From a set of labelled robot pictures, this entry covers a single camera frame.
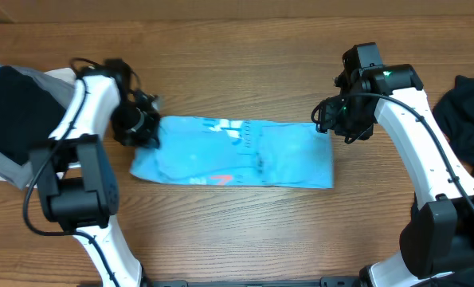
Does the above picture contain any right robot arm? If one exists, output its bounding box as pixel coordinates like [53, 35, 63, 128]
[311, 63, 474, 286]

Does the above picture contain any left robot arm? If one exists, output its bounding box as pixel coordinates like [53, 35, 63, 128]
[22, 58, 161, 286]

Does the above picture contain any folded grey garment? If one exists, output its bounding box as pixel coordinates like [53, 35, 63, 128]
[0, 61, 78, 191]

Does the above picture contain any light blue t-shirt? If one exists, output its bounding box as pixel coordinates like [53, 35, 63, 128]
[130, 116, 334, 189]

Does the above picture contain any folded white garment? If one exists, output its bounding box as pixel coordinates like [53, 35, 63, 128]
[0, 67, 80, 188]

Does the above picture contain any folded black garment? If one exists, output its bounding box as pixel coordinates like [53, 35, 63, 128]
[0, 66, 65, 165]

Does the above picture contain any crumpled black garment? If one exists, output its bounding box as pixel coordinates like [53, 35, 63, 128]
[409, 73, 474, 287]

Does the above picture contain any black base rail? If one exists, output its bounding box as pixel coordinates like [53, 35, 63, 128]
[145, 276, 370, 287]

